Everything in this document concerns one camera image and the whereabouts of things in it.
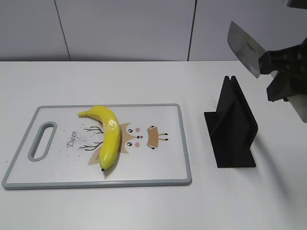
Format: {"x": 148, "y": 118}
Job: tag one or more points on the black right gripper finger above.
{"x": 289, "y": 60}
{"x": 285, "y": 85}

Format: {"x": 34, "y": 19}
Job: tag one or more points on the white-handled kitchen knife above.
{"x": 248, "y": 51}

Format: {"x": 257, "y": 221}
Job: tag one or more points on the yellow plastic banana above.
{"x": 112, "y": 134}

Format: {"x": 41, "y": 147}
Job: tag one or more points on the black knife stand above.
{"x": 232, "y": 127}

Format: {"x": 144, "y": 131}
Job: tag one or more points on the white grey-rimmed cutting board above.
{"x": 61, "y": 150}

